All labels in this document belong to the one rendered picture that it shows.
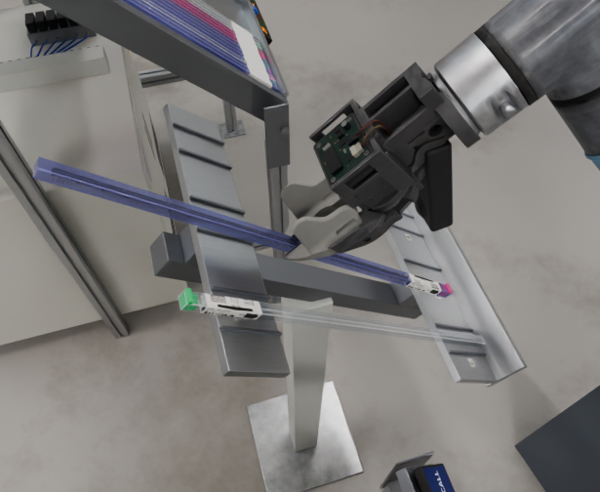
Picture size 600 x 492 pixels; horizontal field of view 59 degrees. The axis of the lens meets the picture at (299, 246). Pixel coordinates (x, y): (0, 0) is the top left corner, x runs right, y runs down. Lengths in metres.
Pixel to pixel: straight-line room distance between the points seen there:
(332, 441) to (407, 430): 0.21
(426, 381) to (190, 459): 0.68
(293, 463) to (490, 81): 1.19
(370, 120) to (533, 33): 0.13
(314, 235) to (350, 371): 1.08
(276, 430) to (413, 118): 1.15
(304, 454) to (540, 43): 1.21
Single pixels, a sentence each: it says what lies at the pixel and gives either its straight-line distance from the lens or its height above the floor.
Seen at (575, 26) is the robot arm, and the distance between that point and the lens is 0.45.
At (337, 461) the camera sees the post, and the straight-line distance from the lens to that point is 1.47.
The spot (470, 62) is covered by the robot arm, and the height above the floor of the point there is 1.19.
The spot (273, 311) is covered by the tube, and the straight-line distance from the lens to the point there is 0.50.
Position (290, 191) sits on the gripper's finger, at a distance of 0.51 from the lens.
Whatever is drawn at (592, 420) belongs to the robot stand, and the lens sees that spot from 1.25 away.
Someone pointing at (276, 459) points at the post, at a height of 0.01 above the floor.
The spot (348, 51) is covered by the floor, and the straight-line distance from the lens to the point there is 2.48.
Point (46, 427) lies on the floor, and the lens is 1.64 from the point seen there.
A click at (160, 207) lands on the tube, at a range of 0.46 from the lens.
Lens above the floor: 1.45
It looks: 56 degrees down
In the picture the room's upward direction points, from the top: straight up
